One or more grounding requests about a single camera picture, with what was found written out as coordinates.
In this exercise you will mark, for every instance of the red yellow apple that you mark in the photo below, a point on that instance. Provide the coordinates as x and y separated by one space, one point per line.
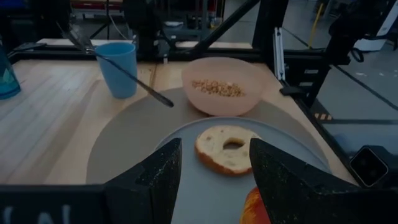
252 208

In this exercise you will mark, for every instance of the light blue plastic cup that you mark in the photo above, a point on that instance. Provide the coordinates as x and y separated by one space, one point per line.
121 81

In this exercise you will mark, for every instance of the pink plastic bowl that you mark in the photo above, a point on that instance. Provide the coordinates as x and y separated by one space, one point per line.
224 105

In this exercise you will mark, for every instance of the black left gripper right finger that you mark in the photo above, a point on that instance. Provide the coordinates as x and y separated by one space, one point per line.
295 193

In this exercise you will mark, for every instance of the black table-level camera box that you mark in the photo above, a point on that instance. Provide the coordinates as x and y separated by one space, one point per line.
368 166

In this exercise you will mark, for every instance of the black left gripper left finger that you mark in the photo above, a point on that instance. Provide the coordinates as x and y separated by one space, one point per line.
149 193

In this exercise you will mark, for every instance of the black metal rig frame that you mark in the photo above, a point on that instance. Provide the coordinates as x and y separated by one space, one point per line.
267 25

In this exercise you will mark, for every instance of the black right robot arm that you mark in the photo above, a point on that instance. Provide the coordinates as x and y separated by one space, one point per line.
141 25

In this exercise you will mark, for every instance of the teal faceted drinking glass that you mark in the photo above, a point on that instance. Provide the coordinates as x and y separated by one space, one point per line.
7 84

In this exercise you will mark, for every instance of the halved bagel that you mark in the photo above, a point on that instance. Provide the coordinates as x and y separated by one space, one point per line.
214 146

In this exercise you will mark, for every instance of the large grey ceramic plate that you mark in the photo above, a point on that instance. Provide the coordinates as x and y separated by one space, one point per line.
202 193

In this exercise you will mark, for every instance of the grey oval placemat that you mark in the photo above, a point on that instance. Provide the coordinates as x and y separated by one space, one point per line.
130 140

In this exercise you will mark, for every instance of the cereal pieces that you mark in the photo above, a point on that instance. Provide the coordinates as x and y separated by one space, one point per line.
217 88

